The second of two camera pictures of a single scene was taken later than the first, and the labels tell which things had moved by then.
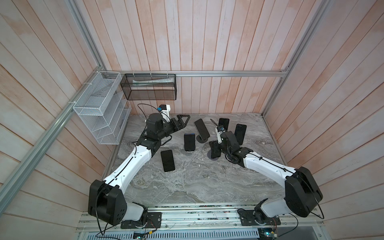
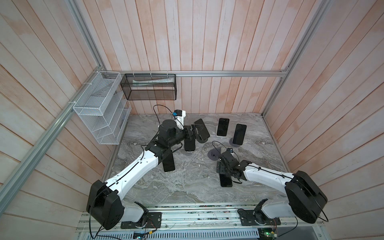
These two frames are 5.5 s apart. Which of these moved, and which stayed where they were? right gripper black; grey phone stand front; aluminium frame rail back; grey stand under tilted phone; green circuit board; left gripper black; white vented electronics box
Moved: right gripper black; left gripper black
Stayed: grey phone stand front; white vented electronics box; grey stand under tilted phone; aluminium frame rail back; green circuit board
